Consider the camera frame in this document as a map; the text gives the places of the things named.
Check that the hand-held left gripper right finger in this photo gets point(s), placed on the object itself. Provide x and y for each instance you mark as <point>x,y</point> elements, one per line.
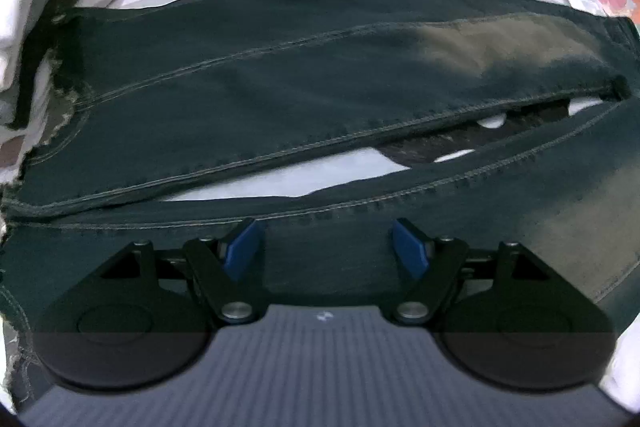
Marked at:
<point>411,252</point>

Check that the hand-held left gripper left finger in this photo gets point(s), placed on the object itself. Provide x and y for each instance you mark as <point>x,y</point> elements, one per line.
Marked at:
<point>242,252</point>

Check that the dark denim jeans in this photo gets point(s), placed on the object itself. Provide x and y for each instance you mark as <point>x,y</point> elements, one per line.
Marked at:
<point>250,97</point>

